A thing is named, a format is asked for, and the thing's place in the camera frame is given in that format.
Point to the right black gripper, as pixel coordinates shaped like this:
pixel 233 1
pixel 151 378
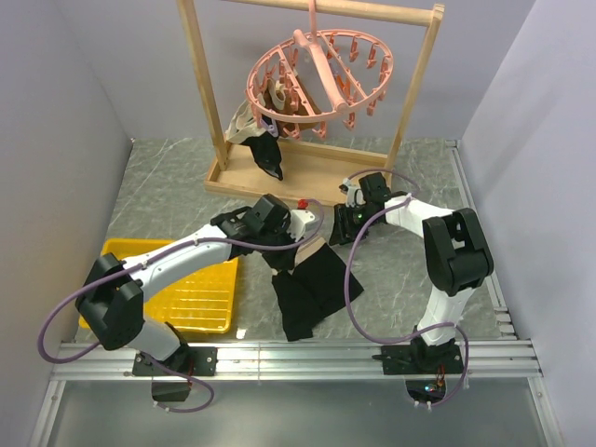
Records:
pixel 341 234

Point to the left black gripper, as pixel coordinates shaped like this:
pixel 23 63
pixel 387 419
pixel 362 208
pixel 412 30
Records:
pixel 282 227

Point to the black underwear beige waistband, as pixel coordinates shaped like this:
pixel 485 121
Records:
pixel 313 290

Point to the pink round clip hanger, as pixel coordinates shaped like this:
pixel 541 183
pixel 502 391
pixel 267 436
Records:
pixel 331 52

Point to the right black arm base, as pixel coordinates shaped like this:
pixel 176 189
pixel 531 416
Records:
pixel 426 368

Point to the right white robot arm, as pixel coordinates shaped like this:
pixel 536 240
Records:
pixel 457 254

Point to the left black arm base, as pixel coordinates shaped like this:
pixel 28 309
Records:
pixel 171 377

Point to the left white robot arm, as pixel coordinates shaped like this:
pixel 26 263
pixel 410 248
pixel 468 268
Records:
pixel 116 327

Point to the beige underwear on hanger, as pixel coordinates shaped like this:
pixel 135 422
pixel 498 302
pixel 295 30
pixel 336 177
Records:
pixel 242 125

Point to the brown underwear on hanger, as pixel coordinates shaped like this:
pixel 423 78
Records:
pixel 275 99

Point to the wooden hanging rack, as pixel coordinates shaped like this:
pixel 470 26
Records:
pixel 310 169

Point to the yellow plastic tray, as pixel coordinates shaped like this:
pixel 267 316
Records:
pixel 188 283

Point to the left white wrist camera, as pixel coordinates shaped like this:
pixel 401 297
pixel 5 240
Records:
pixel 306 220

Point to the aluminium mounting rail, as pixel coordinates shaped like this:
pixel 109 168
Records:
pixel 320 360

